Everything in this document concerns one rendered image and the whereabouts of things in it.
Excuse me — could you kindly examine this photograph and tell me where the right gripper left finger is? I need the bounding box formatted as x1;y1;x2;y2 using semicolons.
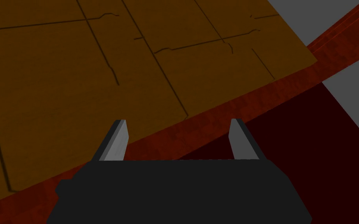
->
91;119;130;162

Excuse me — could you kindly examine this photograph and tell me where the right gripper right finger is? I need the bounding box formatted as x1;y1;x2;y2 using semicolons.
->
228;118;267;161

